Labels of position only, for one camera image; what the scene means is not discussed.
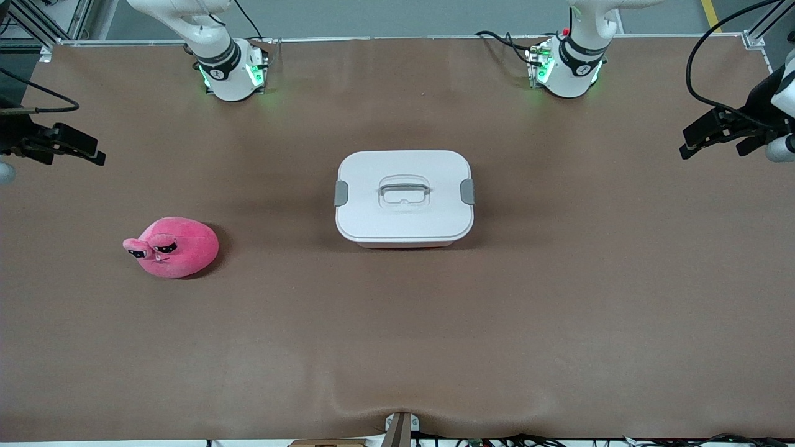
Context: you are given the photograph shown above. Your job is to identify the aluminium frame with corner bracket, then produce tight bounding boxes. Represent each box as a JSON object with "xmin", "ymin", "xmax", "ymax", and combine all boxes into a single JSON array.
[
  {"xmin": 742, "ymin": 0, "xmax": 795, "ymax": 72},
  {"xmin": 0, "ymin": 0, "xmax": 95, "ymax": 63}
]

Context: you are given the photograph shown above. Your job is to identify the pink translucent plastic box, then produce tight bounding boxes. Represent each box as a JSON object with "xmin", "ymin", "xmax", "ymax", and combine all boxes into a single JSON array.
[{"xmin": 354, "ymin": 238, "xmax": 460, "ymax": 250}]

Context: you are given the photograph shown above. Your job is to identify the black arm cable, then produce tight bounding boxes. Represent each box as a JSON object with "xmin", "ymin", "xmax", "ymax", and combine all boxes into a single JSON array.
[
  {"xmin": 685, "ymin": 0, "xmax": 795, "ymax": 125},
  {"xmin": 0, "ymin": 65, "xmax": 81, "ymax": 116}
]

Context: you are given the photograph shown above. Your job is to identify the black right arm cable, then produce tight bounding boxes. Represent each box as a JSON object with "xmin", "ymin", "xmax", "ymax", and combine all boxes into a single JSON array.
[{"xmin": 0, "ymin": 65, "xmax": 81, "ymax": 116}]

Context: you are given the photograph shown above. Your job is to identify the silver table edge rail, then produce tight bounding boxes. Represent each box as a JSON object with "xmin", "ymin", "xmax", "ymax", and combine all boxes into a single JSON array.
[{"xmin": 55, "ymin": 32, "xmax": 746, "ymax": 47}]

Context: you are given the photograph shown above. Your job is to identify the brown cardboard piece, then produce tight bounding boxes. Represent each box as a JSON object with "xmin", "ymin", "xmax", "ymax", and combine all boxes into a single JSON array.
[{"xmin": 288, "ymin": 438, "xmax": 368, "ymax": 447}]

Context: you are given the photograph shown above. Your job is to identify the black right base cable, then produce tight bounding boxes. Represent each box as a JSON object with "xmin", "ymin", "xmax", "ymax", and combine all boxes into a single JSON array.
[{"xmin": 232, "ymin": 0, "xmax": 266, "ymax": 42}]

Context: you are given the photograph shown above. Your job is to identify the black left base cables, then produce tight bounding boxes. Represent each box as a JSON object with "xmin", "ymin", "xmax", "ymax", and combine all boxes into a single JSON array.
[{"xmin": 475, "ymin": 29, "xmax": 536, "ymax": 66}]

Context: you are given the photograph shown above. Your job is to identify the brown table mat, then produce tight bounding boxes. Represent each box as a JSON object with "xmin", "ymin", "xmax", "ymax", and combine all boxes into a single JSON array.
[{"xmin": 0, "ymin": 36, "xmax": 795, "ymax": 443}]

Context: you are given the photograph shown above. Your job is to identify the white box lid grey latches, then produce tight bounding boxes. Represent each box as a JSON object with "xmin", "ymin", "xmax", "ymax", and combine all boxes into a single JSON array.
[{"xmin": 334, "ymin": 150, "xmax": 476, "ymax": 244}]

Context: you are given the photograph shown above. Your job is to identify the metal table clamp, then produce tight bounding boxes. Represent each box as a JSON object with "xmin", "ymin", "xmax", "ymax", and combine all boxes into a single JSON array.
[{"xmin": 383, "ymin": 411, "xmax": 421, "ymax": 447}]

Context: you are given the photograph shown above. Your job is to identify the pink plush toy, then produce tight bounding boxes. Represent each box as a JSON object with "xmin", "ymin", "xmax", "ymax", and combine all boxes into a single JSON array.
[{"xmin": 122, "ymin": 216, "xmax": 220, "ymax": 279}]

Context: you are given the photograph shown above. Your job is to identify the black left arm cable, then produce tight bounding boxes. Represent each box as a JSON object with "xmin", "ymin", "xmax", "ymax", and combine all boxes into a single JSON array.
[{"xmin": 685, "ymin": 0, "xmax": 795, "ymax": 125}]

